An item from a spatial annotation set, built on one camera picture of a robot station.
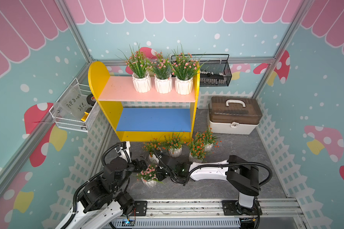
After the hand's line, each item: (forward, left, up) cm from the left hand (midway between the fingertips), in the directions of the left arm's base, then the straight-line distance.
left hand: (141, 155), depth 68 cm
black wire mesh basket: (+53, -40, +12) cm, 67 cm away
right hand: (-2, -4, -17) cm, 17 cm away
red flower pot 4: (+16, -35, -10) cm, 40 cm away
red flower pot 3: (+6, -28, -9) cm, 31 cm away
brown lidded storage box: (+30, -52, -4) cm, 61 cm away
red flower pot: (+11, -3, -9) cm, 15 cm away
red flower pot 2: (+11, -15, -8) cm, 21 cm away
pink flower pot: (-7, -3, -10) cm, 12 cm away
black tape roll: (+29, +32, +9) cm, 44 cm away
